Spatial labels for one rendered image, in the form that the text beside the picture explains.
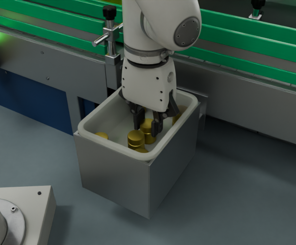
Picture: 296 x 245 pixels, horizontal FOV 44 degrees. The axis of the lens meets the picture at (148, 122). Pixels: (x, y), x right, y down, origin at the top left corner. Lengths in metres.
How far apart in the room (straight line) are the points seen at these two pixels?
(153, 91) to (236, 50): 0.22
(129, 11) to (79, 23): 0.27
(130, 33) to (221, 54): 0.26
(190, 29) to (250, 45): 0.26
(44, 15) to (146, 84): 0.36
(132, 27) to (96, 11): 0.32
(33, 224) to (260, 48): 0.59
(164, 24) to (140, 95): 0.21
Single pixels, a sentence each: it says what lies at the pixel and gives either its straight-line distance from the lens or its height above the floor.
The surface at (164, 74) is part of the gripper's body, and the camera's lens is 0.64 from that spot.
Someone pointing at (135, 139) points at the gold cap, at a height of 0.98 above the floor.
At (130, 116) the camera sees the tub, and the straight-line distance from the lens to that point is 0.84.
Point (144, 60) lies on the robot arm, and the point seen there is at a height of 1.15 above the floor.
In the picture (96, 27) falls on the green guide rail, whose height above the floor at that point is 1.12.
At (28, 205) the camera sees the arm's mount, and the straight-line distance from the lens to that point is 0.85.
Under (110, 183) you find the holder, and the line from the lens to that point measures 0.75.
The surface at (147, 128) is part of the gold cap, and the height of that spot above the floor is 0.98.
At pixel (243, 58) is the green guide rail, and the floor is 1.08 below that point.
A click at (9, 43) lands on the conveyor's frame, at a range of 1.03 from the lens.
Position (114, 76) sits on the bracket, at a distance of 0.83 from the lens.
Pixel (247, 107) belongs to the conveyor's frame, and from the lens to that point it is 0.83.
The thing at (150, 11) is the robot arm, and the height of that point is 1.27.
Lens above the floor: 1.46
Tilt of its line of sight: 39 degrees down
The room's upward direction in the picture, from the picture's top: straight up
